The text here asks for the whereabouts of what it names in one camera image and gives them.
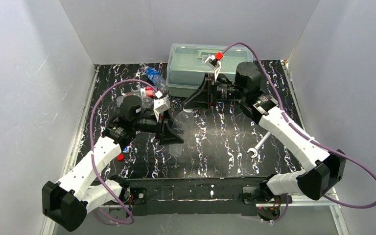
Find clear unlabelled plastic bottle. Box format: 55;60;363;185
169;109;195;158

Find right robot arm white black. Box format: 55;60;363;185
184;62;346;200

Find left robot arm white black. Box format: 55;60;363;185
42;95;184;232

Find red label plastic bottle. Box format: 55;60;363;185
126;86;155;98

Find red bottle cap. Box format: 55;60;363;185
116;153;125;162

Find blue label plastic bottle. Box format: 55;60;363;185
144;66;168;94

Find translucent plastic storage box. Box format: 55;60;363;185
166;44;253;98

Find silver open-end wrench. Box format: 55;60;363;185
247;132;271;159

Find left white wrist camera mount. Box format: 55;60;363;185
153;90;170;122

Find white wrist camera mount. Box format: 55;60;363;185
205;52;224;81
153;90;170;122

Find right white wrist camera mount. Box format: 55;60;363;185
205;52;224;81

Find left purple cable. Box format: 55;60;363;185
89;79;160;226

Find purple cable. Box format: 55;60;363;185
221;42;376;224
89;79;160;226

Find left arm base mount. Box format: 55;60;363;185
118;187;147;206

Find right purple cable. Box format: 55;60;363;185
221;42;376;224

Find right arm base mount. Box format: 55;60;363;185
239;187;292;224

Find aluminium frame rail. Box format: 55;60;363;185
41;185;350;235

